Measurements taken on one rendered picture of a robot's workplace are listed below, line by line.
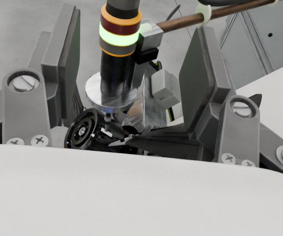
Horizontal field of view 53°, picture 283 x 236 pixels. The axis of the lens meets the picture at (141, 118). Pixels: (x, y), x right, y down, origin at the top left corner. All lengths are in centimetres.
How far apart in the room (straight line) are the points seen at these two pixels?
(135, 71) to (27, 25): 277
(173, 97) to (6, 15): 260
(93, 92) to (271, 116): 46
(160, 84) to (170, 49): 216
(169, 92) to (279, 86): 30
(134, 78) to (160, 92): 48
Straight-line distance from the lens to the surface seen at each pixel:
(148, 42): 35
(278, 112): 72
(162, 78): 88
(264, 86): 77
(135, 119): 80
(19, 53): 278
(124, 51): 32
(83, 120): 65
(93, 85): 39
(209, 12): 41
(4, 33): 303
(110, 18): 30
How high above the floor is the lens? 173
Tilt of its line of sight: 50 degrees down
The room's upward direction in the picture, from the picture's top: 15 degrees clockwise
